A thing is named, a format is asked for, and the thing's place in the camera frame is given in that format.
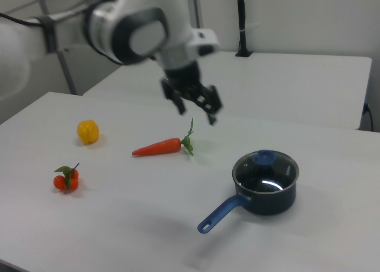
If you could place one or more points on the dark blue saucepan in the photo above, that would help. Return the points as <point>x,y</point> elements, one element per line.
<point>267,199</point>

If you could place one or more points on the black pole with base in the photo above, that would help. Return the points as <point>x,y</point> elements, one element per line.
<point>243,25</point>

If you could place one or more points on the toy tomato cluster with leaves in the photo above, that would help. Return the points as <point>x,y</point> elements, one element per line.
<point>66,179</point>

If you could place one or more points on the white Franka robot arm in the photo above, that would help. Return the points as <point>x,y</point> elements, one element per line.
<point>104,22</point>

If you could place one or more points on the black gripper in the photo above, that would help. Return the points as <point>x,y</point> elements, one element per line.
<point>184,74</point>

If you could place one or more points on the yellow toy bell pepper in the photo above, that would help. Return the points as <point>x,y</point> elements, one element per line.
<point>87,132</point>

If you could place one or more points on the glass lid with blue knob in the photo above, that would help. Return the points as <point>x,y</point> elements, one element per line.
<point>264,171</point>

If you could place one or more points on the orange toy carrot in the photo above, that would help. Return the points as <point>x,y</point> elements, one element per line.
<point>160,147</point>

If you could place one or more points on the grey metal frame post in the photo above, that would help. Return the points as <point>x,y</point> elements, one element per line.
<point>196,4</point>
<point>66,73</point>

